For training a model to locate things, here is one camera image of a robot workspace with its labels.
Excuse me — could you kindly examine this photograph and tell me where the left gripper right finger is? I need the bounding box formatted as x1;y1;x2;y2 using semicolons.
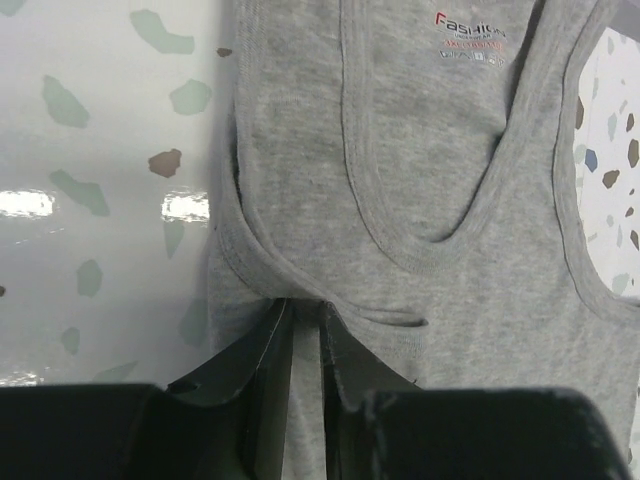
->
317;303;632;479

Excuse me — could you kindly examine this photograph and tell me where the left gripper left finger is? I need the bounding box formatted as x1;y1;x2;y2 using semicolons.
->
1;300;292;479

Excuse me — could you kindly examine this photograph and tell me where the grey tank top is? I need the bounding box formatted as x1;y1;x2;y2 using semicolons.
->
209;1;639;479

